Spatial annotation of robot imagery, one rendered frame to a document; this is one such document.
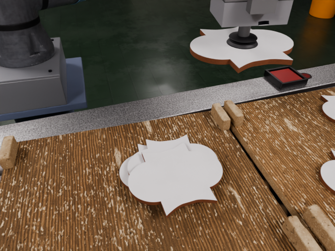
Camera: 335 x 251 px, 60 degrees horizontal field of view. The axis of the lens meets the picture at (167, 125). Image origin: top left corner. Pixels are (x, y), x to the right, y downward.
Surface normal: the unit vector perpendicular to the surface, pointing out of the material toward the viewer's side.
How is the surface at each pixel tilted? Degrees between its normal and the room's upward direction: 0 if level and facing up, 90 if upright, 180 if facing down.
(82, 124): 0
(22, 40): 72
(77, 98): 0
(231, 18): 90
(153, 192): 0
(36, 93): 90
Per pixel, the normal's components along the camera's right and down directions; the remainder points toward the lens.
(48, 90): 0.27, 0.62
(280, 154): 0.00, -0.77
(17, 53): 0.23, 0.35
